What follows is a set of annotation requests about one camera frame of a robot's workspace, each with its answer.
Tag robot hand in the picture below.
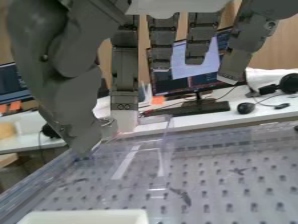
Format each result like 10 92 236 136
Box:
5 0 298 158

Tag computer screen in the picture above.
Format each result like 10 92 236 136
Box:
0 61 34 105
144 28 250 103

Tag small cardboard box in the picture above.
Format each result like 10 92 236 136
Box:
0 121 18 140

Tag white desk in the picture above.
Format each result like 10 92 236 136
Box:
0 111 67 155
94 66 298 139

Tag black keyboard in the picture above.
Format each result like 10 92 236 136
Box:
143 99 232 118

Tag clear box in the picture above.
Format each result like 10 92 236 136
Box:
0 114 298 224

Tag black mouse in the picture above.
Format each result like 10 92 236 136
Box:
235 102 256 115

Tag small white box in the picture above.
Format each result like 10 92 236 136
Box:
15 208 150 224

